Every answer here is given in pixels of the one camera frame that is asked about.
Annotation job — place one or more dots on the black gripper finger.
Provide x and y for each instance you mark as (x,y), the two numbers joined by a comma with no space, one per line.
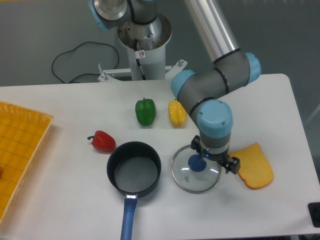
(233,165)

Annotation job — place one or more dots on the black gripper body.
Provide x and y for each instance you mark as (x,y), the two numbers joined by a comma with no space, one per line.
(216,154)

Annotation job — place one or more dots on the orange bread slice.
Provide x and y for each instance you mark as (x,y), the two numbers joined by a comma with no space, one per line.
(255,170)

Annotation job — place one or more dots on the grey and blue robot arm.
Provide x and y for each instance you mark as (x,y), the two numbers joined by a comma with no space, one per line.
(198,93)

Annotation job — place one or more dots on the glass lid with blue knob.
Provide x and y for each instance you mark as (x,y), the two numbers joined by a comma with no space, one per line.
(192,173)

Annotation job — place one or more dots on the yellow bell pepper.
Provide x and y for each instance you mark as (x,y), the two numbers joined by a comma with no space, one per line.
(177,114)

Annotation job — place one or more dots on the black device at table edge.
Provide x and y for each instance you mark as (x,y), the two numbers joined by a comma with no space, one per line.
(314,211)

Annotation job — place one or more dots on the green bell pepper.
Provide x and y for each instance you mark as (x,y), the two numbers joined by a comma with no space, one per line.
(145,110)

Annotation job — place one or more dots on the red bell pepper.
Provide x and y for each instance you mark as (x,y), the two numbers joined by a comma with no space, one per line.
(102,141)

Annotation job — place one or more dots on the yellow woven basket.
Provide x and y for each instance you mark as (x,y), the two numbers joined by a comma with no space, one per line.
(22,131)

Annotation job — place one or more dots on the black pot with blue handle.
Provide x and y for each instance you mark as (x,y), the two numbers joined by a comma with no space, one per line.
(134,169)

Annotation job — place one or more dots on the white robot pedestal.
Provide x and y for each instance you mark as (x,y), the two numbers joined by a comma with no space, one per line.
(146,51)

